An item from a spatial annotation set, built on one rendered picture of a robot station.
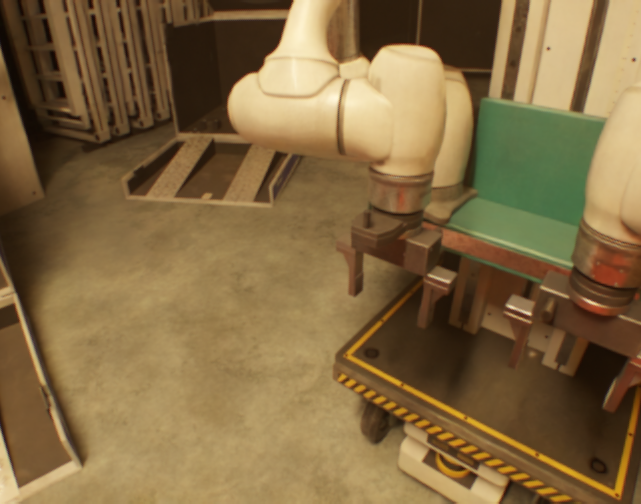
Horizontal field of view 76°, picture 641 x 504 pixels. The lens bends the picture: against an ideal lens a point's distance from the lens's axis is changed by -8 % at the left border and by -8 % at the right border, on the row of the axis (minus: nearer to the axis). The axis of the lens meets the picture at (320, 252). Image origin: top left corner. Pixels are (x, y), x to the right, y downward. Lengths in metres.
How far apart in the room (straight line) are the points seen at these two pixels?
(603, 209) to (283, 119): 0.38
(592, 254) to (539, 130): 0.45
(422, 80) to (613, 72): 0.51
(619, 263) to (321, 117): 0.38
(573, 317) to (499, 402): 0.53
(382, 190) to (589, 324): 0.30
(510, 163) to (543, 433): 0.57
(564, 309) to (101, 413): 1.34
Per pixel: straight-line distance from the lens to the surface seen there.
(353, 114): 0.56
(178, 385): 1.56
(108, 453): 1.46
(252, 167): 2.94
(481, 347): 1.21
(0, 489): 1.51
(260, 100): 0.59
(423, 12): 6.70
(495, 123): 0.96
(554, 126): 0.93
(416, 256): 0.63
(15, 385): 1.77
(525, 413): 1.10
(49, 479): 1.47
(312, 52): 0.60
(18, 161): 3.19
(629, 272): 0.54
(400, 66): 0.55
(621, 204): 0.50
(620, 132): 0.49
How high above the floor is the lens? 1.12
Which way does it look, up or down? 32 degrees down
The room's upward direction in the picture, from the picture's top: straight up
